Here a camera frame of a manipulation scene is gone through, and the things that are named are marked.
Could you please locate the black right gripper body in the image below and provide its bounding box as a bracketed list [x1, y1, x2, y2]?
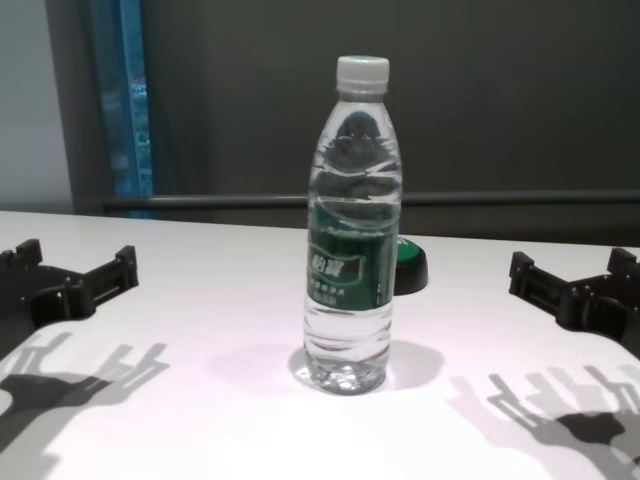
[563, 273, 640, 362]

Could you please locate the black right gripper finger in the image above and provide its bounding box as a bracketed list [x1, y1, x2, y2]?
[606, 246, 640, 285]
[508, 251, 574, 327]

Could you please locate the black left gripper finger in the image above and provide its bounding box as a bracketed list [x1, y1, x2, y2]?
[0, 238, 44, 275]
[79, 245, 140, 317]

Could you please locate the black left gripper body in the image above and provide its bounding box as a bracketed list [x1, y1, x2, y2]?
[0, 266, 97, 347]

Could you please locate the clear water bottle green label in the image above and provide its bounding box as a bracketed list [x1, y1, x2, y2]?
[302, 55, 404, 396]

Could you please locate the green YES button black base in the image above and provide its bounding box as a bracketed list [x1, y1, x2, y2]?
[392, 237, 430, 297]

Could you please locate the blue vertical window strip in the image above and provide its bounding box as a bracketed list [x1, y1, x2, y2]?
[97, 0, 157, 221]

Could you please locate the grey horizontal rail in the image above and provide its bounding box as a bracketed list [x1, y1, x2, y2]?
[102, 191, 640, 215]

